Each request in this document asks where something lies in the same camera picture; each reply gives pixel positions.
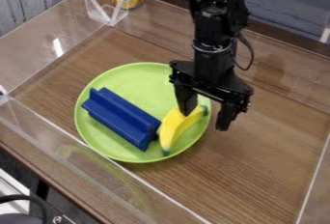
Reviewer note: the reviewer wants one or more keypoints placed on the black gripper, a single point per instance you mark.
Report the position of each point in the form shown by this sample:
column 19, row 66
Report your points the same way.
column 223, row 87

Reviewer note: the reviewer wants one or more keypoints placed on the yellow toy banana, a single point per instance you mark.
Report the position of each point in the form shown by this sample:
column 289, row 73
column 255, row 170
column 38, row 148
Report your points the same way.
column 175, row 124

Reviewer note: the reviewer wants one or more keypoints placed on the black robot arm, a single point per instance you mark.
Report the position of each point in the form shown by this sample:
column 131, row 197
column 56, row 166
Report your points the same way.
column 219, row 20

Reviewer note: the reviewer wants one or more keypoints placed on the green round plate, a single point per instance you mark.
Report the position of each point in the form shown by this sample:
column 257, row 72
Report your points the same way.
column 140, row 83

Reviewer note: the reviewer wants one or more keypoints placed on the blue plastic block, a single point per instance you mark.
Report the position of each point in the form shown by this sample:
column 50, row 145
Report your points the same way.
column 123, row 117

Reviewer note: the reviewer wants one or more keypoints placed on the clear acrylic tray walls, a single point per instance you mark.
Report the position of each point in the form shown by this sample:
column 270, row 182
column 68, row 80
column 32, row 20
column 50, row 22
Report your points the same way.
column 259, row 174

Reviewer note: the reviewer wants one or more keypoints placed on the black device with knob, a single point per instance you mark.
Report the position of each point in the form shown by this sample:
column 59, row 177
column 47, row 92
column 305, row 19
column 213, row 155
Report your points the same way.
column 47, row 212

